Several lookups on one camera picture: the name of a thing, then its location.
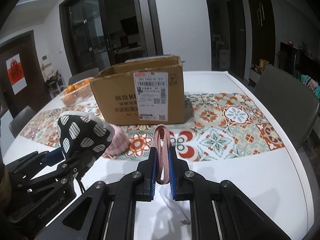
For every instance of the cardboard box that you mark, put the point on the cardboard box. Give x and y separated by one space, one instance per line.
115 100

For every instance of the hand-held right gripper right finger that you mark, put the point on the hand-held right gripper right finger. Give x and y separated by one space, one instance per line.
172 172

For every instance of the white intercom panel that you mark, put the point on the white intercom panel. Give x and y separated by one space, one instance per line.
45 60

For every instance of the grey dining chair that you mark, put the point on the grey dining chair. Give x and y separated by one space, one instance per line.
280 97
82 76
21 120

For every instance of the white fruit basket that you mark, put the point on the white fruit basket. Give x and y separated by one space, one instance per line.
77 96

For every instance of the dark tall cabinet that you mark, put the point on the dark tall cabinet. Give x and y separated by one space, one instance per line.
260 30

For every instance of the pink cloth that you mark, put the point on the pink cloth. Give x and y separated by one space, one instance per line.
162 155

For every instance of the pink fuzzy sock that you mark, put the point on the pink fuzzy sock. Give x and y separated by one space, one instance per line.
118 142

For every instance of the white storage rack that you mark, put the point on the white storage rack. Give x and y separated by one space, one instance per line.
53 85

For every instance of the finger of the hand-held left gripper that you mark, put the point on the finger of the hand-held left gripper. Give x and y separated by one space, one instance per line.
65 170
52 155

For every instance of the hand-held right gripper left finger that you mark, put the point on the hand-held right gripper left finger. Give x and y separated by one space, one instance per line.
153 172

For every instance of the dark hallway door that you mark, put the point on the dark hallway door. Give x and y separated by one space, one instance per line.
236 37

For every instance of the dark sliding glass door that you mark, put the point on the dark sliding glass door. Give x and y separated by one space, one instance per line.
87 30

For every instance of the dark low cabinet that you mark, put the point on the dark low cabinet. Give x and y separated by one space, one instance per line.
290 57

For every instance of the red wall poster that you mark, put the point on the red wall poster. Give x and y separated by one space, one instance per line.
16 72

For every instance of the patterned table runner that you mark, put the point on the patterned table runner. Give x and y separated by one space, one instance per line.
225 120

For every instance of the brown wooden door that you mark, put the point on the brown wooden door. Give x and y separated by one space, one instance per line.
30 62

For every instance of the orange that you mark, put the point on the orange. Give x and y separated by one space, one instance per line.
82 83
71 88

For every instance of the white hallway boxes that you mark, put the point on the white hallway boxes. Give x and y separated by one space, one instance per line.
221 55

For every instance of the black white patterned sock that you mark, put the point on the black white patterned sock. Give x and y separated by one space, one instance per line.
82 135

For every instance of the pile of colourful clothes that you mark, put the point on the pile of colourful clothes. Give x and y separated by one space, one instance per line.
311 83

